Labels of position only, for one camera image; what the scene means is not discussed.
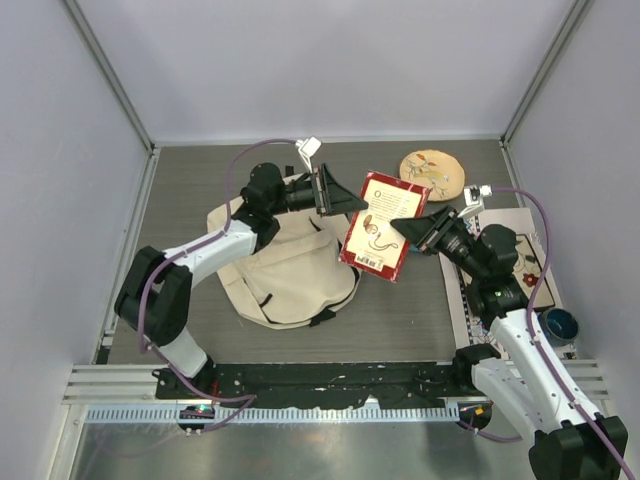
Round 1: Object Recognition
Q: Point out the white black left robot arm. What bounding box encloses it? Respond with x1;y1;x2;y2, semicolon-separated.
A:
114;163;367;399

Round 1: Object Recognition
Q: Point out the blue ceramic mug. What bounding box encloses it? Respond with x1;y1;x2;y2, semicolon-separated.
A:
538;308;580;347

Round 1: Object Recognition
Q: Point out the white slotted cable duct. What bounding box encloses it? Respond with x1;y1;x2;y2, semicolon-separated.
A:
85;401;460;424

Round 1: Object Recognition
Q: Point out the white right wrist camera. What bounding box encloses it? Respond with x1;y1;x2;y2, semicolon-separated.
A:
457;185;492;221

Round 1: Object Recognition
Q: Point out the round bird pattern plate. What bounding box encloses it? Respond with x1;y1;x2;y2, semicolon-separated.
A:
398;149;466;202

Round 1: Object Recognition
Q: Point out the patterned white placemat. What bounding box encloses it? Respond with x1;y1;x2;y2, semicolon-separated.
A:
439;208;562;359

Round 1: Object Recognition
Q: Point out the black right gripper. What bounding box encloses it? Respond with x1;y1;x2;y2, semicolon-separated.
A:
391;204;487;281

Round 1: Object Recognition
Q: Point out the square flower pattern plate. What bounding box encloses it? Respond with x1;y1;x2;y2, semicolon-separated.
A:
513;234;556;313

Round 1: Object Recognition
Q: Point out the cream canvas backpack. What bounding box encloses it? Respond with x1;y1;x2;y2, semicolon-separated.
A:
217;209;360;330

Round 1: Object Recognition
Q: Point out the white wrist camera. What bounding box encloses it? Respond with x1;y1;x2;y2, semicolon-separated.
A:
457;185;492;221
295;136;322;173

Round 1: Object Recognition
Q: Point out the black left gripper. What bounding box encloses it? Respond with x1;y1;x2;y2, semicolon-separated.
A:
269;165;368;219

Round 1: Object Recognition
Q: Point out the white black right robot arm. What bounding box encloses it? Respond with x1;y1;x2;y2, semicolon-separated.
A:
391;207;632;479

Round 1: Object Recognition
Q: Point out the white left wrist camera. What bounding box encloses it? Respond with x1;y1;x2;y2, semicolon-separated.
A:
295;136;322;173

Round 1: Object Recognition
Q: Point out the black mounting base plate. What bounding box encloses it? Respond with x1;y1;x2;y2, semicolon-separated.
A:
155;360;514;409

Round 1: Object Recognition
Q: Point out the red bordered book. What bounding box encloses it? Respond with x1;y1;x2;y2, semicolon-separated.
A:
339;171;431;283

